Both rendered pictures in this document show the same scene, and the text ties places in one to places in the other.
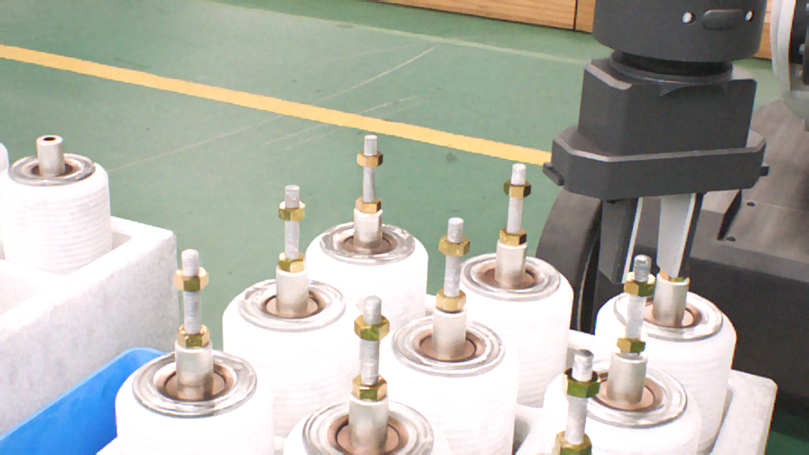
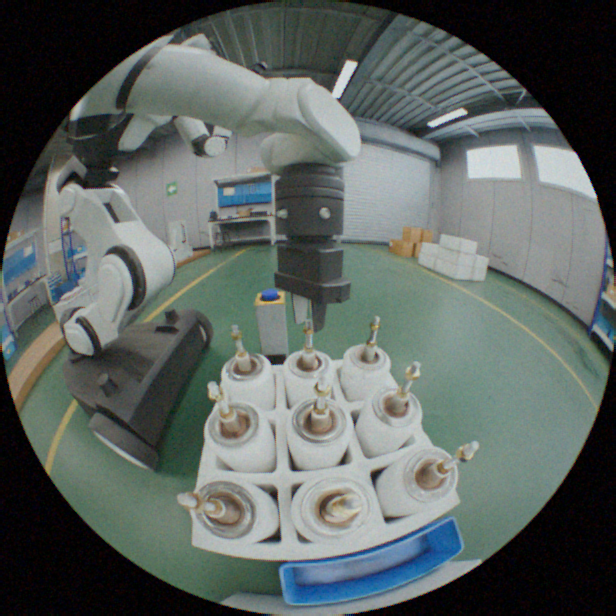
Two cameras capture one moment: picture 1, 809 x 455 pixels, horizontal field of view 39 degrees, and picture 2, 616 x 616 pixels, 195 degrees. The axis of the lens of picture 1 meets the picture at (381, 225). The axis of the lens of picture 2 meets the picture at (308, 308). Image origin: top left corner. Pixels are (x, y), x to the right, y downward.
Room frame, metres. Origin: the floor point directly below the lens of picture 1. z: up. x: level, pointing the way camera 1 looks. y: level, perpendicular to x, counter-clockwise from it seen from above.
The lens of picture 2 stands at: (0.73, 0.05, 0.48)
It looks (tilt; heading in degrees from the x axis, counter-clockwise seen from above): 26 degrees down; 238
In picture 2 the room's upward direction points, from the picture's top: straight up
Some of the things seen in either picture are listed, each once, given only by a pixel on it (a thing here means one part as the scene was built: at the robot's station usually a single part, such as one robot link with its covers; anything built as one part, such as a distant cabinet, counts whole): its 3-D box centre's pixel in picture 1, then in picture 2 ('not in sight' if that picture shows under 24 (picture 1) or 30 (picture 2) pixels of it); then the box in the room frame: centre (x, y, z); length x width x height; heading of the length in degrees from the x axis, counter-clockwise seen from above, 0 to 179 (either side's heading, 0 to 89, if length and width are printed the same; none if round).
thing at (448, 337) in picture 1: (449, 329); (319, 416); (0.65, -0.05, 0.26); 0.02 x 0.02 x 0.03
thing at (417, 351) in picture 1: (448, 347); (319, 421); (0.65, -0.05, 0.25); 0.08 x 0.08 x 0.01
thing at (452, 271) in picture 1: (452, 273); (321, 399); (0.65, -0.05, 0.30); 0.01 x 0.01 x 0.08
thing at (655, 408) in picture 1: (624, 394); (308, 363); (0.60, -0.15, 0.25); 0.08 x 0.08 x 0.01
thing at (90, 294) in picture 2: not in sight; (80, 271); (2.21, -1.94, 0.45); 0.82 x 0.57 x 0.74; 64
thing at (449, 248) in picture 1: (454, 245); (322, 389); (0.65, -0.05, 0.33); 0.02 x 0.02 x 0.01; 61
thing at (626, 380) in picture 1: (627, 376); (308, 358); (0.60, -0.15, 0.26); 0.02 x 0.02 x 0.03
